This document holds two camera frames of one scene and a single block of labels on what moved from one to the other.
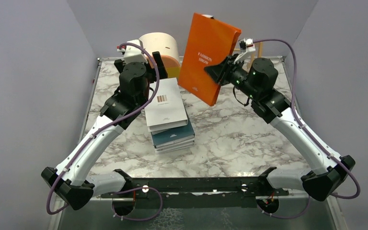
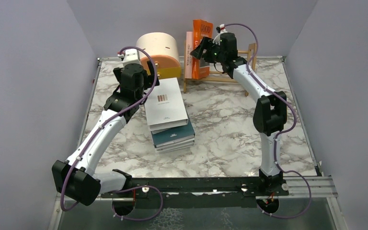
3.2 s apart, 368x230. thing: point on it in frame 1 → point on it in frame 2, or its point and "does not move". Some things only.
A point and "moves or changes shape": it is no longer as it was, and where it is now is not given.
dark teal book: [181, 132] does not move
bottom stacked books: [175, 146] does not move
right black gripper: [217, 71] → [205, 44]
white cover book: [167, 109] does not move
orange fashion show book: [209, 41] moves or changes shape
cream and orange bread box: [166, 44] does not move
